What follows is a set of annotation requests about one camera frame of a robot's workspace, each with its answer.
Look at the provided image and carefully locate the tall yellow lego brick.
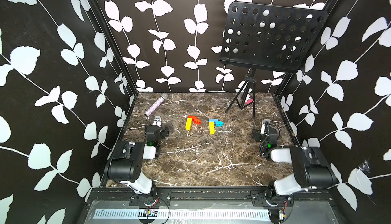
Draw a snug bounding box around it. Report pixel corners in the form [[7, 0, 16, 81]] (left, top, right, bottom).
[[185, 118, 192, 130]]

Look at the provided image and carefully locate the teal lego brick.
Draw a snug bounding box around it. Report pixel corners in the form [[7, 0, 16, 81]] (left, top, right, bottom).
[[214, 120, 224, 127]]

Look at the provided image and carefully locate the long red lego brick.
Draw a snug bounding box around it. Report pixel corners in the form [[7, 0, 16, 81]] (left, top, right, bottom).
[[188, 116, 201, 124]]

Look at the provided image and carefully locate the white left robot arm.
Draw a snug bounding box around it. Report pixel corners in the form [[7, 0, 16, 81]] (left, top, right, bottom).
[[104, 124, 170, 197]]

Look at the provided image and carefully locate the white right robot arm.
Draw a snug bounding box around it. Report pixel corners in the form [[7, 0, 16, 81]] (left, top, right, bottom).
[[252, 127, 338, 199]]

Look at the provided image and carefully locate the purple rhinestone microphone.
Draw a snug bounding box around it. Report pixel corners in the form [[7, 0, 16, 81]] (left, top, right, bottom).
[[144, 93, 168, 118]]

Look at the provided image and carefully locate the pink object behind stand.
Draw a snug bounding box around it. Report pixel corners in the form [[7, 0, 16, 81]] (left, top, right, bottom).
[[245, 99, 254, 105]]

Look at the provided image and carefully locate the white perforated strip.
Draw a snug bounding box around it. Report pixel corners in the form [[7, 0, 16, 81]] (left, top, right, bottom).
[[92, 209, 270, 222]]

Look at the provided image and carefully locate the black perforated music stand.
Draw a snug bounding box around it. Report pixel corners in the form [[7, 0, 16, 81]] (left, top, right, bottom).
[[219, 1, 328, 110]]

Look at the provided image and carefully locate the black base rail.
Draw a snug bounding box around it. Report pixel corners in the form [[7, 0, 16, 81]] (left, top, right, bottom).
[[87, 186, 333, 209]]

